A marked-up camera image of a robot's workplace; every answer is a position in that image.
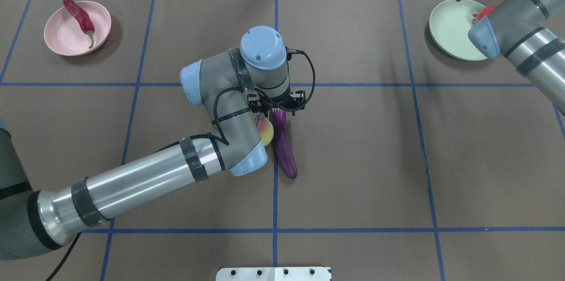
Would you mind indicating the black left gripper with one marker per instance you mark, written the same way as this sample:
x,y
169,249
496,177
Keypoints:
x,y
255,104

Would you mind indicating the red yellow pomegranate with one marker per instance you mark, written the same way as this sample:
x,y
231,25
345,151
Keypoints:
x,y
483,12

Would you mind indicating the yellow pink peach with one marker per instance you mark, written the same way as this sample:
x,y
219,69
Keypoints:
x,y
265,129

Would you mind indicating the purple eggplant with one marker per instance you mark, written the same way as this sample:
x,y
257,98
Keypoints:
x,y
283,148

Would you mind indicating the red chili pepper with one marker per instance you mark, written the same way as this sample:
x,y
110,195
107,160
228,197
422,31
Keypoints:
x,y
82,18

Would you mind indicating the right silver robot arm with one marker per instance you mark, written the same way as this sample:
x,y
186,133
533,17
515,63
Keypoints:
x,y
515,31

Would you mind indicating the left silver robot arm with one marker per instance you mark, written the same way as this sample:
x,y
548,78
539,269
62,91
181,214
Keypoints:
x,y
231,86

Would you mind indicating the light green plate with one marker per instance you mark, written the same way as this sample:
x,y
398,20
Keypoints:
x,y
449,24

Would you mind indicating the pink plate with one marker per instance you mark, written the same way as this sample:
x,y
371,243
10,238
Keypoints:
x,y
63,35

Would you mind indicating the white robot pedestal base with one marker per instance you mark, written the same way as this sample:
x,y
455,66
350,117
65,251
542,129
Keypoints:
x,y
296,273

